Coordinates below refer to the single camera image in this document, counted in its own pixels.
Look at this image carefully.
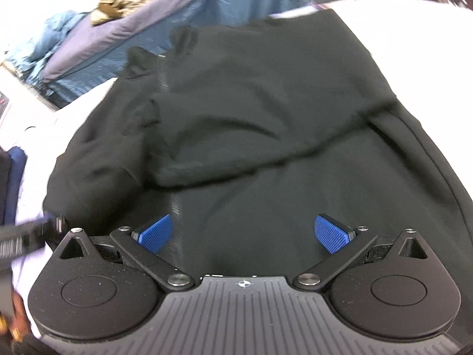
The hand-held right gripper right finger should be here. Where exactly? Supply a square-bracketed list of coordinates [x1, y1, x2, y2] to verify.
[294, 213, 430, 290]

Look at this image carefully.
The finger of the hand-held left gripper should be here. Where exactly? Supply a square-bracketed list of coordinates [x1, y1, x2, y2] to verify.
[0, 215, 69, 264]

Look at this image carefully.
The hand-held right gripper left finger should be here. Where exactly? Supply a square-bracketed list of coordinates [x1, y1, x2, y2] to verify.
[59, 214, 196, 291]

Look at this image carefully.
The black zip jacket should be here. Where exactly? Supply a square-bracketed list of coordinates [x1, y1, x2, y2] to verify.
[41, 9, 473, 278]

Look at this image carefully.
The person's left hand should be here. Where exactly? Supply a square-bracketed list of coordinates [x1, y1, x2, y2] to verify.
[0, 291, 35, 345]

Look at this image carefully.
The folded navy cloth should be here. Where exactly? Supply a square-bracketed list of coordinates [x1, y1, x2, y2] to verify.
[7, 146, 28, 226]

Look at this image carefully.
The light blue crumpled cloth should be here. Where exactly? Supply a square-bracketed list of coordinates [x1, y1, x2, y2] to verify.
[3, 10, 87, 82]

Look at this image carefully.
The floral bedsheet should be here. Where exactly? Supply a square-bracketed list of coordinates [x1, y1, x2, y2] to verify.
[7, 0, 473, 341]

